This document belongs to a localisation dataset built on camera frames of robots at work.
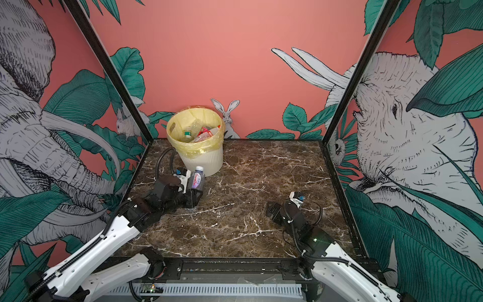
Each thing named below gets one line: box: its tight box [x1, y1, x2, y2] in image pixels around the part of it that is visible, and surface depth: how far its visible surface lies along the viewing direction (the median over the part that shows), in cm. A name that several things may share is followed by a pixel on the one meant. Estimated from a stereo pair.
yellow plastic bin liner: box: [166, 107, 226, 158], surface depth 92 cm
